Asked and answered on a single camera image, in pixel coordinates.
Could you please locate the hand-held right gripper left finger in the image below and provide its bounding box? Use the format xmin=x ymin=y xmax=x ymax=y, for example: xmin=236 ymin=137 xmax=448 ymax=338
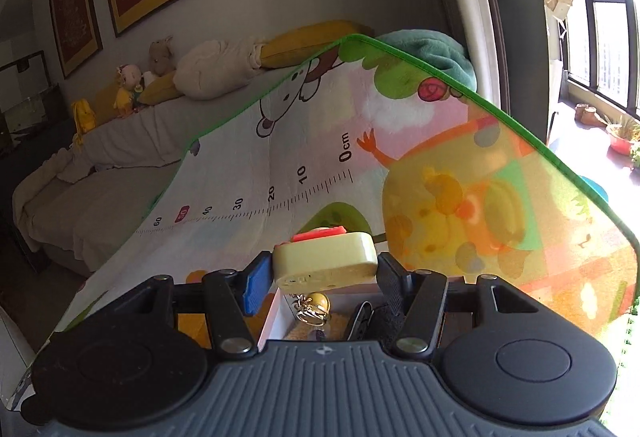
xmin=135 ymin=251 xmax=275 ymax=359

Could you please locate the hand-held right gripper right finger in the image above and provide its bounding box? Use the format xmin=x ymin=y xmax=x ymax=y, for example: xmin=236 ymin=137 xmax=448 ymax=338
xmin=377 ymin=251 xmax=538 ymax=360

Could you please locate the pink cardboard box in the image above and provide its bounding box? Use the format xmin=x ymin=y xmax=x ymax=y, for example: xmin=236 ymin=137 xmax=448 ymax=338
xmin=257 ymin=289 xmax=381 ymax=353

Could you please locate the black plush toy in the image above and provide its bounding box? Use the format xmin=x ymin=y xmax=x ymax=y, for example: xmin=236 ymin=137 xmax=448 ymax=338
xmin=372 ymin=304 xmax=408 ymax=353

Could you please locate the black item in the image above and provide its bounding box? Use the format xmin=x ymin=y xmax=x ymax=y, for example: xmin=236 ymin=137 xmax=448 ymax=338
xmin=345 ymin=301 xmax=374 ymax=342

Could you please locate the yellow bell keyring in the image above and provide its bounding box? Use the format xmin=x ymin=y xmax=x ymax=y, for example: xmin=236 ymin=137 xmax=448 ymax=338
xmin=294 ymin=292 xmax=332 ymax=327

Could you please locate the pale yellow toy red top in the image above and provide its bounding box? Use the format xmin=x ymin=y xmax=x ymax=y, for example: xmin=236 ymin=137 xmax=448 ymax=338
xmin=271 ymin=226 xmax=379 ymax=293

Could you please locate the light brown plush toy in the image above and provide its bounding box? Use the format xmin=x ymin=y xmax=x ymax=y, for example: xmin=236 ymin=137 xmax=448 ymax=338
xmin=287 ymin=314 xmax=351 ymax=343

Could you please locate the colourful cartoon play mat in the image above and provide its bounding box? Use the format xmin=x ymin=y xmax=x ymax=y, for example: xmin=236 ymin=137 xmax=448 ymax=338
xmin=52 ymin=33 xmax=640 ymax=343

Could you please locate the grey covered sofa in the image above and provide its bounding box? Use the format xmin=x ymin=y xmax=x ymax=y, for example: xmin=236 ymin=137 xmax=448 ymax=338
xmin=12 ymin=62 xmax=301 ymax=278

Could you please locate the small yellow pillow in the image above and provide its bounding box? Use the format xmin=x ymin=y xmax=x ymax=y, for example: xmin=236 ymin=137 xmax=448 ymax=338
xmin=137 ymin=70 xmax=178 ymax=105

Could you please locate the blue plastic item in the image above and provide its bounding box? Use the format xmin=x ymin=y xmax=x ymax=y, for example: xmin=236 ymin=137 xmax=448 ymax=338
xmin=580 ymin=177 xmax=610 ymax=204

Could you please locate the cream bolster pillow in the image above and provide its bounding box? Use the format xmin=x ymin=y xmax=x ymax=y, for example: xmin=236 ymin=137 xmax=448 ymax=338
xmin=172 ymin=37 xmax=266 ymax=100

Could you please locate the beige crumpled blanket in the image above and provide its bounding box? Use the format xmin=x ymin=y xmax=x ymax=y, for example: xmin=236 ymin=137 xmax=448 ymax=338
xmin=42 ymin=144 xmax=98 ymax=185

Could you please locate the green blanket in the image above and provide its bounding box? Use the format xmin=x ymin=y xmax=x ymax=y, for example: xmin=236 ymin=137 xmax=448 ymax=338
xmin=377 ymin=30 xmax=478 ymax=93

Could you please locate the mustard cushion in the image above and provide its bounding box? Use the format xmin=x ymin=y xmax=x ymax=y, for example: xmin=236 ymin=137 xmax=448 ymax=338
xmin=87 ymin=82 xmax=123 ymax=125

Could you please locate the yellow plush toy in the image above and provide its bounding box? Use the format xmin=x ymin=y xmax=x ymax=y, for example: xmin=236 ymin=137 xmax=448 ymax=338
xmin=71 ymin=100 xmax=97 ymax=135

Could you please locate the large yellow pillow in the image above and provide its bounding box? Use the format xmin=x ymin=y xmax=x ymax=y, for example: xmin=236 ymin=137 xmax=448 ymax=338
xmin=259 ymin=20 xmax=375 ymax=69

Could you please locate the brown clay pot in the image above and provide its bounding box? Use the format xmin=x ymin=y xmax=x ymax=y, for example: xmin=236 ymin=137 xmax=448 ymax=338
xmin=575 ymin=103 xmax=608 ymax=127

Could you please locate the red pot with plant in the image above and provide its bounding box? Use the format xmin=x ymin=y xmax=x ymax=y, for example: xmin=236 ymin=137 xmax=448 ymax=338
xmin=605 ymin=117 xmax=640 ymax=155

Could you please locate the dark glass cabinet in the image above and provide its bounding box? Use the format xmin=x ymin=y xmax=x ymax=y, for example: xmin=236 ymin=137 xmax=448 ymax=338
xmin=0 ymin=50 xmax=63 ymax=153

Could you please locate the black window frame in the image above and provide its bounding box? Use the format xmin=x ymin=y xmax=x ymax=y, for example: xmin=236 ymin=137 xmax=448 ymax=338
xmin=562 ymin=0 xmax=640 ymax=110

